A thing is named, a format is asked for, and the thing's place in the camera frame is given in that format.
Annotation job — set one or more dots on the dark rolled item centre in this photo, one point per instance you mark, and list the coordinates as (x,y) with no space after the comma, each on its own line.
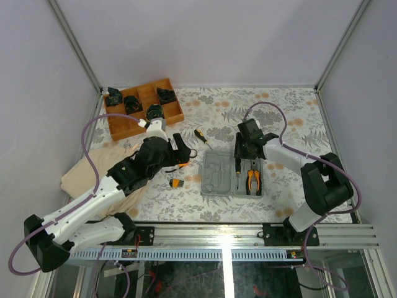
(154,111)

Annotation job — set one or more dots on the orange hex key set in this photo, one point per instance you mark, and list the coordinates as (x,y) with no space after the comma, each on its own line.
(176,183)

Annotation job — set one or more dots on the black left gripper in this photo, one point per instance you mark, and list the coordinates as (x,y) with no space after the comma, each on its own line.
(182,155)

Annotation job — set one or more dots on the black tape roll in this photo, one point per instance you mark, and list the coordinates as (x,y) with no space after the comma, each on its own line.
(193,153)

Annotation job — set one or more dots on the orange black pliers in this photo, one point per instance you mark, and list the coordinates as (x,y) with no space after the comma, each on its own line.
(253,180)

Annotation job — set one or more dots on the dark rolled item back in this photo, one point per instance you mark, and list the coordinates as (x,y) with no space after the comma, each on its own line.
(166,95)

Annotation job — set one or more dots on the grey plastic tool case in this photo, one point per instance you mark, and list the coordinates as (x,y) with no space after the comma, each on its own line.
(219,175)

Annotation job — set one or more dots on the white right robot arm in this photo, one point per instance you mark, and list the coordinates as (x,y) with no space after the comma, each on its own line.
(325,185)

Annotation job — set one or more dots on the long yellow black screwdriver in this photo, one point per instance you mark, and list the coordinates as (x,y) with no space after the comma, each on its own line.
(238,170)

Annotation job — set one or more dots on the short yellow black screwdriver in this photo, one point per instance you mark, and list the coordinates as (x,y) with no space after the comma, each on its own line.
(201,137)

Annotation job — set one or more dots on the dark rolled item far left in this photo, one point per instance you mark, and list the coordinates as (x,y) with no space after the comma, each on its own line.
(114,98)

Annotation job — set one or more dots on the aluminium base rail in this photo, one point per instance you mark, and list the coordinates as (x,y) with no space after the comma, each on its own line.
(243,242)

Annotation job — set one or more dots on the dark rolled item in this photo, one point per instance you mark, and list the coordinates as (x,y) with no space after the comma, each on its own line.
(114,98)
(132,104)
(154,111)
(166,95)

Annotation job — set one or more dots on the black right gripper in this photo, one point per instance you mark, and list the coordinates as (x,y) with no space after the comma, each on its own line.
(238,150)

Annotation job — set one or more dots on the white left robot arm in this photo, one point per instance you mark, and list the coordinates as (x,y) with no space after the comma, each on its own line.
(53,238)

